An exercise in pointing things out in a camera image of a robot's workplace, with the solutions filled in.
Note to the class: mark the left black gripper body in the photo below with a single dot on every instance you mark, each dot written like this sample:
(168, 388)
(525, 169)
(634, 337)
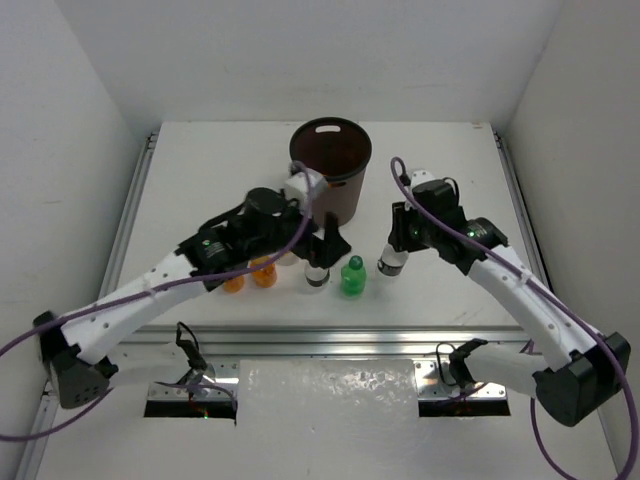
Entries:
(314, 245)

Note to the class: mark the white foam cover sheet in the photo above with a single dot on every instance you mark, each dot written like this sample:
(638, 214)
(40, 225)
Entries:
(312, 395)

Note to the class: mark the orange bottle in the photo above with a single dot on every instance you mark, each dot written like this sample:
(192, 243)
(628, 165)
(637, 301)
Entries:
(234, 285)
(265, 277)

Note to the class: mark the green plastic bottle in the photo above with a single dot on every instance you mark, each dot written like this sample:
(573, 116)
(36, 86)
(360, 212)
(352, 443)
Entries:
(353, 277)

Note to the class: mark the clear bottle yellow cap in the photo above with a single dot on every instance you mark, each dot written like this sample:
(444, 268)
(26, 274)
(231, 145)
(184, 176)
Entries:
(288, 259)

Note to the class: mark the dark brown plastic bin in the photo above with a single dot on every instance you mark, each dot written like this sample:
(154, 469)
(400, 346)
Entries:
(340, 150)

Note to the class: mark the aluminium table frame rail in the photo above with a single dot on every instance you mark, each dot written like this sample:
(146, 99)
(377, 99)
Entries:
(404, 318)

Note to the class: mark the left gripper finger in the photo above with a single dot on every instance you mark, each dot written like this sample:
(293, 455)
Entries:
(331, 230)
(325, 253)

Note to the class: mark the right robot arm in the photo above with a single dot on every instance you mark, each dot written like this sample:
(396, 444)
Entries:
(575, 369)

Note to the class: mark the orange bottle far left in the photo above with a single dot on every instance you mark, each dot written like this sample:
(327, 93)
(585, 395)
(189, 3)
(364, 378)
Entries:
(234, 285)

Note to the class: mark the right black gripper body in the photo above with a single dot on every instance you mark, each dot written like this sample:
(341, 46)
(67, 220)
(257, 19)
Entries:
(423, 231)

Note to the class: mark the clear bottle black cap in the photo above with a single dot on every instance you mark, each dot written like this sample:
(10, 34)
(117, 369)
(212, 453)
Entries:
(392, 262)
(316, 278)

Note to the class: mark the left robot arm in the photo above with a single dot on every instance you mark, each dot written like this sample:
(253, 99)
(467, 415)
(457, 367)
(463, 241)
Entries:
(84, 357)

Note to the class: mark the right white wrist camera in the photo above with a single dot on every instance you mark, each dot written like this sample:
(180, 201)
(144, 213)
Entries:
(418, 177)

